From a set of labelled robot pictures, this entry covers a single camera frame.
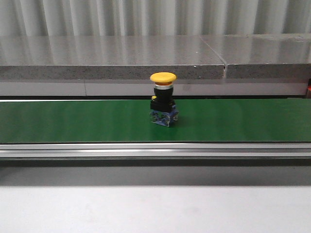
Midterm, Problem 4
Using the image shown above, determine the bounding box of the yellow mushroom push button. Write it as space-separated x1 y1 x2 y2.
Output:
150 72 179 127

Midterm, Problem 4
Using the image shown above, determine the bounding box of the green conveyor belt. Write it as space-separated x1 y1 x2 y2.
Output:
0 98 311 143

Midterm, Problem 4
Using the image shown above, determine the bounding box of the grey stone ledge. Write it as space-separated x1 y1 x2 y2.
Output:
0 34 311 83

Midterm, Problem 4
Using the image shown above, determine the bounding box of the red plastic tray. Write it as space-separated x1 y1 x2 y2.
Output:
305 79 311 99

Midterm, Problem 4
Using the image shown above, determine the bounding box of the aluminium conveyor frame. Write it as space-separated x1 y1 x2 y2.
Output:
0 142 311 167

